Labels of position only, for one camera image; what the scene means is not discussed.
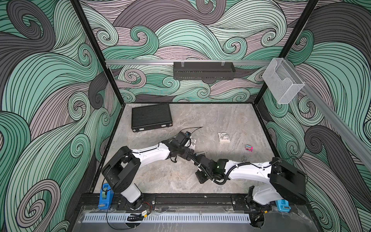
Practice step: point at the clear acrylic wall holder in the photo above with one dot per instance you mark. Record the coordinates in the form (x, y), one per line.
(283, 80)

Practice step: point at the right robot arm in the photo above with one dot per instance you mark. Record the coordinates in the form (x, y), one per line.
(281, 180)

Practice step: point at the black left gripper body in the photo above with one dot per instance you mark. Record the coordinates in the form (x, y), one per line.
(184, 153)

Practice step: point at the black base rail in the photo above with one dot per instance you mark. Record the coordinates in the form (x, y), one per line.
(236, 201)

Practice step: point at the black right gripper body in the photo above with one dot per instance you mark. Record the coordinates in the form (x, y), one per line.
(202, 176)

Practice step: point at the pink small object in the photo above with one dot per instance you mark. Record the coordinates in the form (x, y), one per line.
(249, 148)

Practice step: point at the white slotted cable duct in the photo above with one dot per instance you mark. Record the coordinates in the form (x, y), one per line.
(170, 218)

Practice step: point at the blue left clamp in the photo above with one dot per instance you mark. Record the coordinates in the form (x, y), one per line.
(106, 197)

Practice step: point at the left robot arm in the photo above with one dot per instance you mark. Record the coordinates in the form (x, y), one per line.
(121, 169)

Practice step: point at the black ribbed briefcase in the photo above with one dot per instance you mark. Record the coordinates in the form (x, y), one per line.
(151, 117)

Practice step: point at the black corner frame post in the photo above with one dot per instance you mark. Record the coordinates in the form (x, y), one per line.
(89, 32)

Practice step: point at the black wall tray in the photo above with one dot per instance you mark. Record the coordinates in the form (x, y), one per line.
(203, 70)

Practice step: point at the white gift box left bow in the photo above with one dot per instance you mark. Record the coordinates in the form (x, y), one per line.
(193, 142)

